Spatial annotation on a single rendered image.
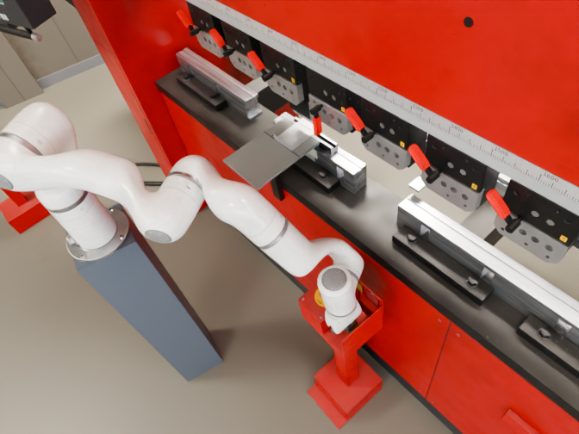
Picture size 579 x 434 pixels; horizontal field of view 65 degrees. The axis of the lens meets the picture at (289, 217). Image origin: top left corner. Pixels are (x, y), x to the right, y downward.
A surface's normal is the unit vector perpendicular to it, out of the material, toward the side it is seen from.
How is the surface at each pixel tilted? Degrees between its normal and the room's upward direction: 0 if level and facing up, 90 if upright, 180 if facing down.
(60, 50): 90
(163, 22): 90
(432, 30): 90
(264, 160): 0
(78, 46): 90
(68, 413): 0
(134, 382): 0
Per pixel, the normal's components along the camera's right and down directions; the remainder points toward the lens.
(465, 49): -0.74, 0.59
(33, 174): 0.20, 0.72
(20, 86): 0.48, 0.65
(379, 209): -0.14, -0.60
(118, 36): 0.65, 0.54
